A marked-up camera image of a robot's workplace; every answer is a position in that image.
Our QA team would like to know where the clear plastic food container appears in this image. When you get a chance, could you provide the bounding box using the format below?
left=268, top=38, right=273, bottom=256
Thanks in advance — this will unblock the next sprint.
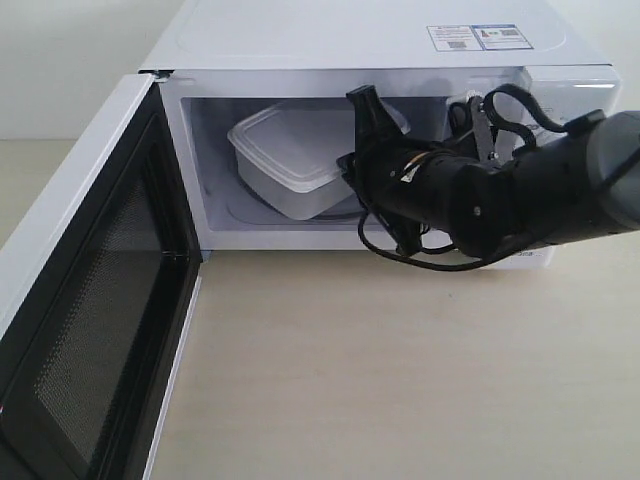
left=226, top=100, right=412, bottom=221

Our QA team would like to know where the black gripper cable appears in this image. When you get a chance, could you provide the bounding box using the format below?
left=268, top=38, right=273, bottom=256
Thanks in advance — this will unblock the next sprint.
left=356, top=199, right=501, bottom=274

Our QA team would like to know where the warning label sticker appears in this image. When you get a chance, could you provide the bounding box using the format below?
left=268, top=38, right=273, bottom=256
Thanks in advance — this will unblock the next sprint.
left=427, top=24, right=532, bottom=52

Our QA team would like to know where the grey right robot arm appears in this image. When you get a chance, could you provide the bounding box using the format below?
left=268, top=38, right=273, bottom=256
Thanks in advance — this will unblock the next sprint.
left=338, top=84, right=639, bottom=272

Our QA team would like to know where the white microwave door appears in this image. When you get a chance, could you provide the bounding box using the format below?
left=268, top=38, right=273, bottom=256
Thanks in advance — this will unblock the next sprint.
left=1, top=72, right=202, bottom=479

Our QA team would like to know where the white microwave oven body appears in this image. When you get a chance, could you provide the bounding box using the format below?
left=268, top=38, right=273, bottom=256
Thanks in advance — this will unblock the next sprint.
left=143, top=1, right=621, bottom=268

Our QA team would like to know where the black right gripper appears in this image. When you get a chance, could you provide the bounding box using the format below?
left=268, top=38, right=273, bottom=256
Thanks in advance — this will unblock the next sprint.
left=336, top=85, right=480, bottom=250

